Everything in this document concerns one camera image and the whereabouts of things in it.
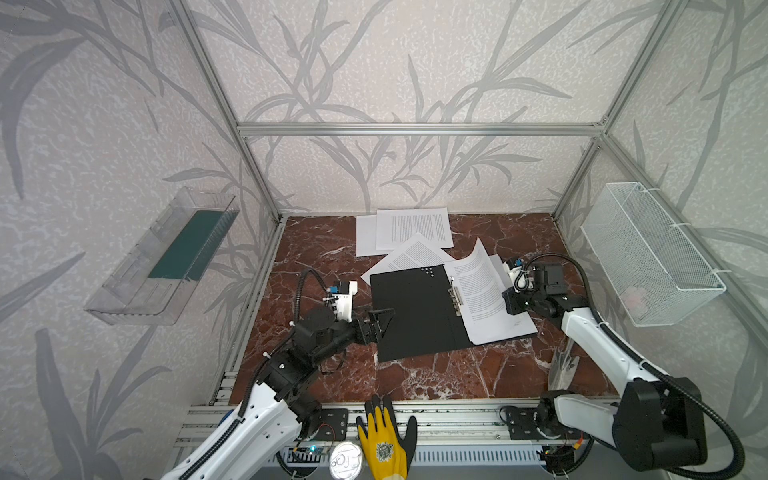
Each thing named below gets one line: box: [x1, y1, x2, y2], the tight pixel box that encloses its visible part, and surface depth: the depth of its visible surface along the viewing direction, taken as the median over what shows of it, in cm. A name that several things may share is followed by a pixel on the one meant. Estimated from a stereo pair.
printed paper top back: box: [376, 208, 454, 251], surface depth 121 cm
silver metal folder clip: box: [447, 276, 463, 317], surface depth 98 cm
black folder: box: [370, 265, 538, 363], surface depth 98 cm
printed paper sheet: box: [446, 238, 538, 346], surface depth 95 cm
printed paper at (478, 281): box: [444, 237, 530, 346], surface depth 95 cm
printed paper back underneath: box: [356, 215, 385, 258], surface depth 118 cm
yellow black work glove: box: [356, 395, 418, 480], surface depth 71 cm
